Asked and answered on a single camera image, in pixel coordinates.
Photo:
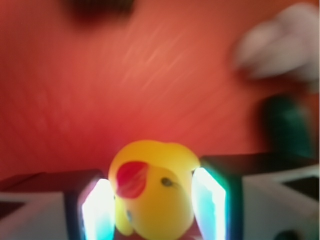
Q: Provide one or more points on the pink plush bunny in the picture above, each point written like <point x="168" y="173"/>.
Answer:
<point x="287" y="44"/>

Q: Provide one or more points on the brown crumpled lump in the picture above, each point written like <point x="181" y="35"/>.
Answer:
<point x="95" y="12"/>

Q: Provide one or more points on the red plastic tray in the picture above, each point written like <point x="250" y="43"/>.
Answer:
<point x="74" y="89"/>

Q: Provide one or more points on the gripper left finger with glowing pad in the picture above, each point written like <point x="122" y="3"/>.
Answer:
<point x="70" y="205"/>

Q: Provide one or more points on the dark green toy cucumber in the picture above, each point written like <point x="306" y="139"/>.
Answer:
<point x="286" y="126"/>

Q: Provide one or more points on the yellow rubber duck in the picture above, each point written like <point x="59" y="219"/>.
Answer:
<point x="151" y="181"/>

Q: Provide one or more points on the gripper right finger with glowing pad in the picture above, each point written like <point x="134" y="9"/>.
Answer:
<point x="261" y="196"/>

